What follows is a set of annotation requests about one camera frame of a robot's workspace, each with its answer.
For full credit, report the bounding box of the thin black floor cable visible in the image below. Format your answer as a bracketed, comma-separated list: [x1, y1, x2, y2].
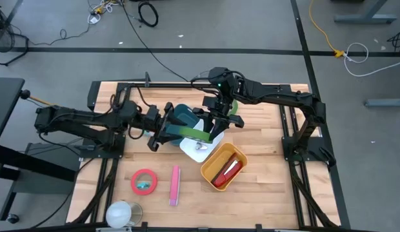
[32, 24, 91, 46]

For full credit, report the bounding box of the yellow plastic bin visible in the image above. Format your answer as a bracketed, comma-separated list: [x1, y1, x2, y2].
[200, 142, 248, 192]

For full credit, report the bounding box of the black cable bundle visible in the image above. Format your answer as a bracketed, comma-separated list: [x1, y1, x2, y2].
[386, 27, 400, 52]

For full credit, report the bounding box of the red stapler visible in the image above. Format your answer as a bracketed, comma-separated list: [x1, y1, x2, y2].
[211, 153, 244, 189]

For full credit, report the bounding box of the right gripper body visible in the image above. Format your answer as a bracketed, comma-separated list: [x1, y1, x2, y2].
[193, 96, 245, 128]

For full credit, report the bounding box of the metal mesh cup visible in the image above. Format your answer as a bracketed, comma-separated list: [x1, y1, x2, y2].
[127, 202, 144, 226]

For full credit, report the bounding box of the small grey desk foot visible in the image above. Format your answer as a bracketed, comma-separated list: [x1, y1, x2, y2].
[364, 98, 400, 108]

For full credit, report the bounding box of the white plastic bin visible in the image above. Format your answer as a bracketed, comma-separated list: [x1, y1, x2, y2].
[179, 119, 225, 164]

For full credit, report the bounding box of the long black floor cable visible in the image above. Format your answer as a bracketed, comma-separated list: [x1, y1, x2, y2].
[119, 0, 190, 82]

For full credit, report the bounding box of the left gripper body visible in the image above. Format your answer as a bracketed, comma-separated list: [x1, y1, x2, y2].
[145, 102, 175, 151]

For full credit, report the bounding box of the yellow floor cable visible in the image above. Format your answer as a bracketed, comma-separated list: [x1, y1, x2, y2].
[308, 0, 345, 58]

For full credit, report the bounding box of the green tape roll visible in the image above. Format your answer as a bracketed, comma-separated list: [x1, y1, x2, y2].
[182, 99, 239, 144]

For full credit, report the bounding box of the red tape roll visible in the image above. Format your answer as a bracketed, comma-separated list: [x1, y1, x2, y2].
[130, 168, 159, 196]

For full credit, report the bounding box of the black aluminium table frame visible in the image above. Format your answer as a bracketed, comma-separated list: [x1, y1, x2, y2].
[66, 72, 351, 232]

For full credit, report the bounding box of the black floor fan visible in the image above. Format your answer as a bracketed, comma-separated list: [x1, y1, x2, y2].
[0, 3, 29, 67]

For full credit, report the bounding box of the black desk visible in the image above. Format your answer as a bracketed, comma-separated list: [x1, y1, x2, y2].
[0, 77, 77, 223]

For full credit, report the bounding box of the large grey desk foot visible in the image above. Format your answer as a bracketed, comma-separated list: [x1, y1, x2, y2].
[334, 0, 397, 24]

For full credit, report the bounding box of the white dome lamp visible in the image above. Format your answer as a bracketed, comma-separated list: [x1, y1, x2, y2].
[105, 200, 132, 229]

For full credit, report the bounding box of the white floor cable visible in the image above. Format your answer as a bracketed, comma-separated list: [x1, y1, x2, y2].
[343, 43, 400, 77]

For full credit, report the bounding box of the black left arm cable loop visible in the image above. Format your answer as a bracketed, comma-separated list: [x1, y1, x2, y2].
[128, 124, 146, 140]

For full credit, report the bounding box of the yellow cable with black knob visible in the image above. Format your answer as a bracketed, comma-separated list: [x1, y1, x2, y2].
[19, 89, 55, 106]

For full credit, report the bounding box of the black coiled cable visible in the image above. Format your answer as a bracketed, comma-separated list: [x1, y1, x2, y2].
[137, 1, 159, 28]

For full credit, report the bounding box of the white power strip with cables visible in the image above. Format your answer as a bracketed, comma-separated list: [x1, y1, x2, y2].
[86, 0, 114, 25]

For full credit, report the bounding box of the pink and white stapler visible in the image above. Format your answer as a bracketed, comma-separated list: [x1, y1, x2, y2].
[168, 165, 181, 207]

